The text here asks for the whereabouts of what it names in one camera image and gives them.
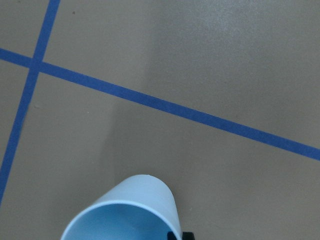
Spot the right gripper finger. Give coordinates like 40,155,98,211
167,231,195,240

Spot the light blue cup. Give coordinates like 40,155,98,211
61,174,182,240

